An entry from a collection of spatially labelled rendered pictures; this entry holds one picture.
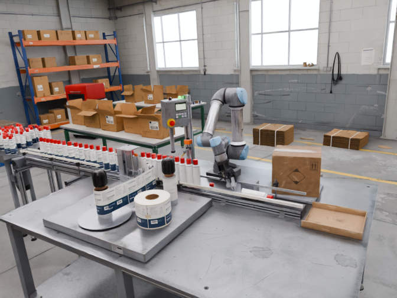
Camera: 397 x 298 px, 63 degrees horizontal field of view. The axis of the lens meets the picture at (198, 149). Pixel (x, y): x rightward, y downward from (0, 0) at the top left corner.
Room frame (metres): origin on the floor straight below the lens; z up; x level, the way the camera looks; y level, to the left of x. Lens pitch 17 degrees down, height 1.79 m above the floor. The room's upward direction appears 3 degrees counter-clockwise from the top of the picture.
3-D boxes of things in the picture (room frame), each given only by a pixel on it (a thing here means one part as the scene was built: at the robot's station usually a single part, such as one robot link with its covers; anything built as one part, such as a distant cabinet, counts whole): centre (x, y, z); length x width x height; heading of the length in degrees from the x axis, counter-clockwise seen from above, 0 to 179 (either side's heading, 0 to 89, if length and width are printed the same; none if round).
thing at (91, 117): (4.87, 1.52, 0.97); 0.44 x 0.38 x 0.37; 145
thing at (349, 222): (1.61, -0.74, 0.85); 0.30 x 0.26 x 0.04; 58
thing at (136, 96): (7.38, 1.38, 0.97); 0.51 x 0.36 x 0.37; 143
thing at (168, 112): (2.27, 0.15, 1.38); 0.17 x 0.10 x 0.19; 113
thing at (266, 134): (6.08, -1.47, 0.16); 0.65 x 0.54 x 0.32; 54
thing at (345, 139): (5.69, -2.71, 0.11); 0.65 x 0.54 x 0.22; 47
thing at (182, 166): (2.14, 0.12, 0.98); 0.05 x 0.05 x 0.20
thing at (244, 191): (1.85, -0.35, 0.91); 0.20 x 0.05 x 0.05; 56
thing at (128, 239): (1.83, 0.45, 0.86); 0.80 x 0.67 x 0.05; 58
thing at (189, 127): (2.29, 0.06, 1.16); 0.04 x 0.04 x 0.67; 58
